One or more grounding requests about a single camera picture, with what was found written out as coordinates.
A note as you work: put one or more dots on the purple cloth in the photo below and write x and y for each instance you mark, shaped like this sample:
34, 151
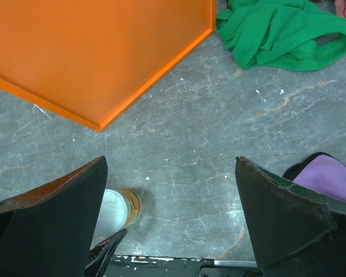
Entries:
321, 173

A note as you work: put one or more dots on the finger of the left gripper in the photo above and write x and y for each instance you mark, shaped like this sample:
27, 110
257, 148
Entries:
100, 256

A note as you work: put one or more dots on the green label noodle cup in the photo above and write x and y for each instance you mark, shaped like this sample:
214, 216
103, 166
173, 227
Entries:
119, 209

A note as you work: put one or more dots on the green cloth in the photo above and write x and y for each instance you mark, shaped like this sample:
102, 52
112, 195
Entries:
292, 35

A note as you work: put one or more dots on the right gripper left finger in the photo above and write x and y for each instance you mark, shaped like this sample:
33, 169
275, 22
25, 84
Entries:
47, 231

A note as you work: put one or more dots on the orange wooden box cabinet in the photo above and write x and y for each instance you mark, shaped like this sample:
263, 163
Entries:
89, 61

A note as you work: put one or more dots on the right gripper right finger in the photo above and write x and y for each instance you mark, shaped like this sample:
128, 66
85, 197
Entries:
294, 231

